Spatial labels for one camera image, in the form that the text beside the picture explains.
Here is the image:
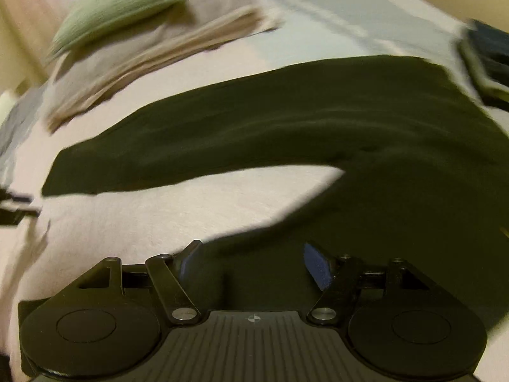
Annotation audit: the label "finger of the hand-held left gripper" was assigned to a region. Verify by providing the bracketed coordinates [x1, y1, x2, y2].
[0, 209, 25, 228]
[0, 188, 33, 205]

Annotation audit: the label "folded dark blue jeans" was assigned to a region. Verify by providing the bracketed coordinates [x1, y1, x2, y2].
[465, 18, 509, 86]

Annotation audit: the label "beige pillow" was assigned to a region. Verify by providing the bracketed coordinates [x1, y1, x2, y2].
[45, 0, 285, 132]

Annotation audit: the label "black pants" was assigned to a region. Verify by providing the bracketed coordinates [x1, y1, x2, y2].
[41, 54, 509, 327]

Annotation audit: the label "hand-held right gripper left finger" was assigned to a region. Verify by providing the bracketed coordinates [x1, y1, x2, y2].
[75, 240, 204, 324]

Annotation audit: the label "striped bed blanket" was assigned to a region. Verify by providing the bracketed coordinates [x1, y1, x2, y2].
[0, 0, 509, 371]

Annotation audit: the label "green knitted pillow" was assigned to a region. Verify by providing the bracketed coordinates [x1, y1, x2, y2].
[50, 0, 189, 58]

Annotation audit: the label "pink curtain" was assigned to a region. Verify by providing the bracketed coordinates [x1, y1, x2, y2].
[0, 0, 96, 48]

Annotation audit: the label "folded light blue jeans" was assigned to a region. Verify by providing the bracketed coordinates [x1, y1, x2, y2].
[457, 40, 509, 96]

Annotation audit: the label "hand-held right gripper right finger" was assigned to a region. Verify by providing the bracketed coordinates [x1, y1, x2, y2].
[303, 241, 435, 324]

